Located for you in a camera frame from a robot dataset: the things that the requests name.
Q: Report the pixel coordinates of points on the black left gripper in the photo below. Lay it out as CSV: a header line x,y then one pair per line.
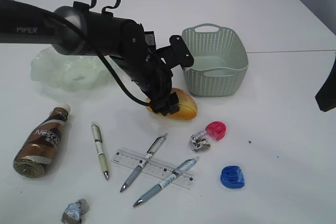
x,y
147,70

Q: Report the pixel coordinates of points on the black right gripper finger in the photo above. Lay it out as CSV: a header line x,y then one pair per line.
x,y
326,96

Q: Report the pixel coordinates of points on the yellow bread loaf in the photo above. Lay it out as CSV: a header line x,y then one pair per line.
x,y
187,106

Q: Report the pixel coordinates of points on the grey paper ball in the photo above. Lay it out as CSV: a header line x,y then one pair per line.
x,y
199,142

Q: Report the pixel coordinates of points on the blue correction tape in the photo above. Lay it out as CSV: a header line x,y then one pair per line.
x,y
232,177

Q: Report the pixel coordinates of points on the brown Nescafe coffee bottle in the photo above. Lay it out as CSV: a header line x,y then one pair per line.
x,y
36,155

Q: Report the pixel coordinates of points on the blue label paper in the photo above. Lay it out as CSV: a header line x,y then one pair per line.
x,y
75,211

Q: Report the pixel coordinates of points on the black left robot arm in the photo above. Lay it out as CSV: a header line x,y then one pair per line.
x,y
78,31

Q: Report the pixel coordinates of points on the green plastic woven basket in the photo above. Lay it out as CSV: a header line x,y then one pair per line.
x,y
220,60

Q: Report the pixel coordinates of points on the black square pen holder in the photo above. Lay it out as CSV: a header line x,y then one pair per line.
x,y
150,40

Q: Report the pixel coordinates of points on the white and green pen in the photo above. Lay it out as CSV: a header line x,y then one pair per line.
x,y
100,150

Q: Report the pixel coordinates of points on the blue grey grip pen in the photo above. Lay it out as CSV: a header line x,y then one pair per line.
x,y
175,174

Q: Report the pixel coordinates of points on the pale green ruffled glass plate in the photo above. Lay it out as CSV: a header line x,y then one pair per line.
x,y
66,72

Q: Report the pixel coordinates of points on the pink correction tape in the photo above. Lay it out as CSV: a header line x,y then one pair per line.
x,y
216,130

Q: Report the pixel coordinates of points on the clear plastic ruler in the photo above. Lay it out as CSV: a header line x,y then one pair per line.
x,y
153,168

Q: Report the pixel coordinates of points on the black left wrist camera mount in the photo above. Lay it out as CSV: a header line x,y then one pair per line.
x,y
176,54

